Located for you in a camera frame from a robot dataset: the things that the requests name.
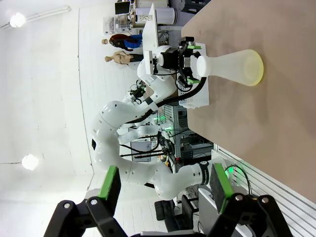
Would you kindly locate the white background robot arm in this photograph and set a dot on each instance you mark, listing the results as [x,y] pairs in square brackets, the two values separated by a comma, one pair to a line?
[133,133]

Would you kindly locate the white sign board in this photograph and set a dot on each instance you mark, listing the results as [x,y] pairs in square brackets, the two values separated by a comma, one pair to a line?
[141,149]

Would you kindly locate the translucent conical flask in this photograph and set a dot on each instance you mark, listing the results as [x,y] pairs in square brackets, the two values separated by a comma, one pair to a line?
[237,67]

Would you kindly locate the white paper roll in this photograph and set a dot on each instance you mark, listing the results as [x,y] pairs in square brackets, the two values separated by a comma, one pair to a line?
[165,15]

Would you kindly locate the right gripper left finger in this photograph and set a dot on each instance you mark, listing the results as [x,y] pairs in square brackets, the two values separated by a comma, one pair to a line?
[108,187]

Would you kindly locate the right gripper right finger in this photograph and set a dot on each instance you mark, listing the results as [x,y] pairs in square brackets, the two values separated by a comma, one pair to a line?
[222,187]

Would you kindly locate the mannequin in brown blue clothes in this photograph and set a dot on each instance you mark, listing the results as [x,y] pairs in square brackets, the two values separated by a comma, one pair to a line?
[126,42]

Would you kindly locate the white board panel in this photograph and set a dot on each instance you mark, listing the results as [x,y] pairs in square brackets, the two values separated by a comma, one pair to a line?
[151,29]

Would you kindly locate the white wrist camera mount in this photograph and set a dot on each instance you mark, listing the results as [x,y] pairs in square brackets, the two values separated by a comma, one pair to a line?
[150,61]

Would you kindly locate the computer monitor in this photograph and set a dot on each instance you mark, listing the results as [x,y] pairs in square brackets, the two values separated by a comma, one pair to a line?
[122,8]

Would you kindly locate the bare beige mannequin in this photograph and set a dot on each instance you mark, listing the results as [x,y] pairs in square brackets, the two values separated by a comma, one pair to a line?
[118,58]

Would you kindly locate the aluminium profile frame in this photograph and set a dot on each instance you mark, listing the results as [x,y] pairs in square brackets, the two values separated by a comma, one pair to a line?
[266,177]

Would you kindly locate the round ceiling light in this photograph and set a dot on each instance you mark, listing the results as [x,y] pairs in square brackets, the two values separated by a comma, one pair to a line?
[29,161]
[17,19]

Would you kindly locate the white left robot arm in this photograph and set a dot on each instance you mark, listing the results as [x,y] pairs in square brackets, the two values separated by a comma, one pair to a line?
[111,118]

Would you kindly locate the black office chair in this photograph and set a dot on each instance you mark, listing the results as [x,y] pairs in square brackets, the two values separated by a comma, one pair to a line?
[177,212]

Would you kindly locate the white round cap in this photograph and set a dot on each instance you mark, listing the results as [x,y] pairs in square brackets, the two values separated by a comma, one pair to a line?
[203,66]

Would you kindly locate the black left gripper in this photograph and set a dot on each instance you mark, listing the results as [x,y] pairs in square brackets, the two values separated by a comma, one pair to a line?
[172,60]

